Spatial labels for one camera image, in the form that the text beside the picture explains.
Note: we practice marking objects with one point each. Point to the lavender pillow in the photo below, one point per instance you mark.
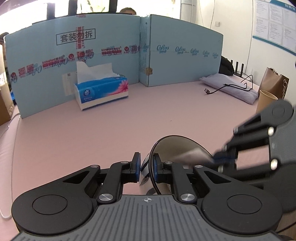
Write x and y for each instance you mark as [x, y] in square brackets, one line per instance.
[244, 89]

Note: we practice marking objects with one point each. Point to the blue cardboard panel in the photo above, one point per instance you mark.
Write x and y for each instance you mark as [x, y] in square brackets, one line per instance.
[175, 51]
[42, 58]

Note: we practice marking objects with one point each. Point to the beige cleaning cloth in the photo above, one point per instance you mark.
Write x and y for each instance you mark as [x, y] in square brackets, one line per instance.
[196, 156]

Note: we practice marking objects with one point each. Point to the white bowl black rim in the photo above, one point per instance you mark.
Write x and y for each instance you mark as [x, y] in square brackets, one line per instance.
[167, 147]

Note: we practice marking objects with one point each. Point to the black bag behind panel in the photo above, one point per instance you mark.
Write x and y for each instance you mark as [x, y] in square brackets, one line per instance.
[226, 67]

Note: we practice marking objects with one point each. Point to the wall notice board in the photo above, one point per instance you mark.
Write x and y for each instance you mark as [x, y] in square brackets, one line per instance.
[274, 23]

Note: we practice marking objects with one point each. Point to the black wifi router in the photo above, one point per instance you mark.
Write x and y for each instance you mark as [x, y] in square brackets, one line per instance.
[235, 69]

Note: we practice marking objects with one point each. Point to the brown paper cup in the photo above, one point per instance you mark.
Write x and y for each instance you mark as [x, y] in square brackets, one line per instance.
[264, 100]

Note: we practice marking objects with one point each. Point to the brown leather handbag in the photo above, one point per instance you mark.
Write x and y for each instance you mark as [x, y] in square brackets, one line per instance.
[274, 83]

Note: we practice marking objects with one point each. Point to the right blue cardboard panel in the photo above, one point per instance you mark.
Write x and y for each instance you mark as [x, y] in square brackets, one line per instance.
[175, 51]

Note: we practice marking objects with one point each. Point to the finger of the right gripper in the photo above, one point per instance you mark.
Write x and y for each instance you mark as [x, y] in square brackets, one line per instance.
[254, 171]
[229, 152]

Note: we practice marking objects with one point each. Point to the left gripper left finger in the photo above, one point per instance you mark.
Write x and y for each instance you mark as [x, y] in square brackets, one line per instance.
[113, 179]

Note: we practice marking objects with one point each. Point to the blue tissue box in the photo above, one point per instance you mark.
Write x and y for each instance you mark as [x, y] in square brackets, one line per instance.
[98, 84]

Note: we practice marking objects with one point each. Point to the left blue cardboard panel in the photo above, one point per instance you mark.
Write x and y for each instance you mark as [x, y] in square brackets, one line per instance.
[42, 58]

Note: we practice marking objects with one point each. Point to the brown cardboard box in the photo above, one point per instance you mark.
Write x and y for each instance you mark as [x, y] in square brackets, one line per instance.
[6, 102]

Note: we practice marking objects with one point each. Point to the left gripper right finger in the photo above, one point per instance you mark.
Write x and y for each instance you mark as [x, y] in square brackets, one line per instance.
[175, 175]

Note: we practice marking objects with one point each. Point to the person in dark jacket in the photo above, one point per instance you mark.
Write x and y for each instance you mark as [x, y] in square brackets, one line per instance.
[129, 11]

